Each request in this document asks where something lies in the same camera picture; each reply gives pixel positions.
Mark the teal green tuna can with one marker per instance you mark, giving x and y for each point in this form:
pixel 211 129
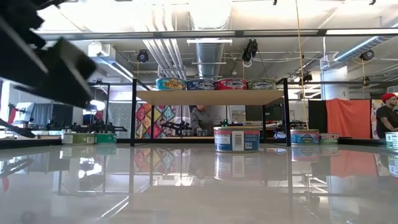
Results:
pixel 105 138

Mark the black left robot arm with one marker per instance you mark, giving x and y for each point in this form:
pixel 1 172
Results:
pixel 18 18

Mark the wooden shelf with black frame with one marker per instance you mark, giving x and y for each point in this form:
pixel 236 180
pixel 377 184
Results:
pixel 208 97

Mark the white ceiling light bar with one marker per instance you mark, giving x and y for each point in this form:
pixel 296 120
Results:
pixel 211 40

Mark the background robot arm green light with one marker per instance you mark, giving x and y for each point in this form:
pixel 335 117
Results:
pixel 178 125

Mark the blue white bag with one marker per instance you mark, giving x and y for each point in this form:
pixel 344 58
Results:
pixel 279 135

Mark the light blue ceiling pipe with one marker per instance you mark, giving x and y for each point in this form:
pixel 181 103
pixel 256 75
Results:
pixel 360 48

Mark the black metal rack frame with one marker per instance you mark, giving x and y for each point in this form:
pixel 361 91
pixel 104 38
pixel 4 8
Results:
pixel 108 105

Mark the green red labelled can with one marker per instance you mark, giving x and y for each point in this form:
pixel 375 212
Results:
pixel 328 138

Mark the background black robot arm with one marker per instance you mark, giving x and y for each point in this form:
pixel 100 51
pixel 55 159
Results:
pixel 96 127

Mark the black monitor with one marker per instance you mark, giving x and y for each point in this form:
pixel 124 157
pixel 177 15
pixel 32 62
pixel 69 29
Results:
pixel 253 112

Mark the teal light tuna can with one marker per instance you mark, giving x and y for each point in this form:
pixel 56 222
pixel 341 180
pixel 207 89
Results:
pixel 171 84

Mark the grey monitor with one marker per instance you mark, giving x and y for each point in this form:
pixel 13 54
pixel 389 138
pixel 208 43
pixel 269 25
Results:
pixel 26 112

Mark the black partition panel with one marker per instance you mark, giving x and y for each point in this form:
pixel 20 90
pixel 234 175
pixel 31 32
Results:
pixel 317 116

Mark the red tuna can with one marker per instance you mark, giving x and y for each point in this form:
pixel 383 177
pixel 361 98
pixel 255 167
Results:
pixel 231 84

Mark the black ceiling camera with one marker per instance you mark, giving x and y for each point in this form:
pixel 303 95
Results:
pixel 250 49
pixel 367 55
pixel 142 56
pixel 307 77

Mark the orange curtain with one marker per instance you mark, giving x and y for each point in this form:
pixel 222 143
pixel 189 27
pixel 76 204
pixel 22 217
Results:
pixel 349 119

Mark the floral patterned cloth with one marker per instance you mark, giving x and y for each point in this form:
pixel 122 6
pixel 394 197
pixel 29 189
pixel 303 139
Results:
pixel 374 107

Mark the green white labelled can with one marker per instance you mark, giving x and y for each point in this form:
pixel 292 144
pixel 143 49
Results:
pixel 392 141

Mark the colourful patterned cloth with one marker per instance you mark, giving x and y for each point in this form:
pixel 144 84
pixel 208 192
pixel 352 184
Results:
pixel 155 119

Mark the person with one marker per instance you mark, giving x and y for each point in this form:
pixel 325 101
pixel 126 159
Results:
pixel 385 118
pixel 202 119

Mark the silver ventilation duct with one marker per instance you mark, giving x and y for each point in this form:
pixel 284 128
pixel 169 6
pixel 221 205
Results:
pixel 211 59

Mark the black screen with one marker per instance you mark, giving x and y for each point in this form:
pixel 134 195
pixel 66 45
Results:
pixel 62 114

